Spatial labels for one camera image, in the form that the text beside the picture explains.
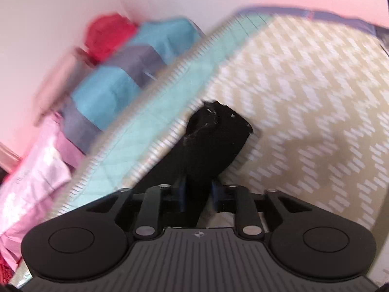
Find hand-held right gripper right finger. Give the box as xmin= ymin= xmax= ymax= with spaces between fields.
xmin=212 ymin=179 xmax=313 ymax=240

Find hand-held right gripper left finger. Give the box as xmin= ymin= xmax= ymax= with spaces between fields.
xmin=86 ymin=178 xmax=187 ymax=240

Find black pants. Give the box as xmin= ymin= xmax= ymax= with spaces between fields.
xmin=134 ymin=100 xmax=254 ymax=228

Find beige teal patterned bed blanket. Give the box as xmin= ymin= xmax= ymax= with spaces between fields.
xmin=12 ymin=4 xmax=389 ymax=289

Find teal grey striped bedding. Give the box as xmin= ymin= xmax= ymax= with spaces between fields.
xmin=60 ymin=18 xmax=203 ymax=156

